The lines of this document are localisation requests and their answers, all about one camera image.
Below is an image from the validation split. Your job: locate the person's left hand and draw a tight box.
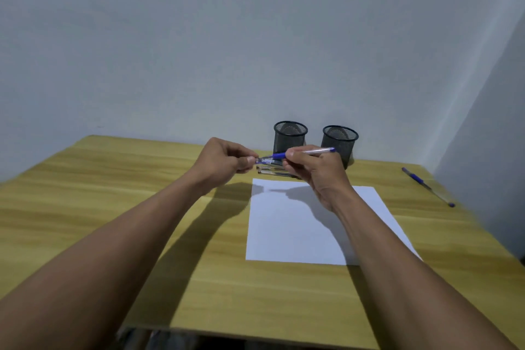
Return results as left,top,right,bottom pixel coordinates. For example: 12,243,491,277
188,137,260,197

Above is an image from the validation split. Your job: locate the person's right hand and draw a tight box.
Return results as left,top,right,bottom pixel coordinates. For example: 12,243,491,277
282,144,355,215

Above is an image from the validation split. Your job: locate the blue pen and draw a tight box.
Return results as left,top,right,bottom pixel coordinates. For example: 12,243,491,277
401,167,456,208
258,147,336,162

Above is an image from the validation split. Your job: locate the black mesh pen cup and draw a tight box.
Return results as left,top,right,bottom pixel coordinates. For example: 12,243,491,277
273,120,309,154
320,125,360,170

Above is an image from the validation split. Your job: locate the white paper sheet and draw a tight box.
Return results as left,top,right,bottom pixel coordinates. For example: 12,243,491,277
245,178,423,267

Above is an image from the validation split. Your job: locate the person's left forearm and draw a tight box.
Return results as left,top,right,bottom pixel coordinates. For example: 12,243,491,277
0,173,206,350

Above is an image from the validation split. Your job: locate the person's right forearm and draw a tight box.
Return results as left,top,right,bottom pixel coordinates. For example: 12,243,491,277
332,189,517,350

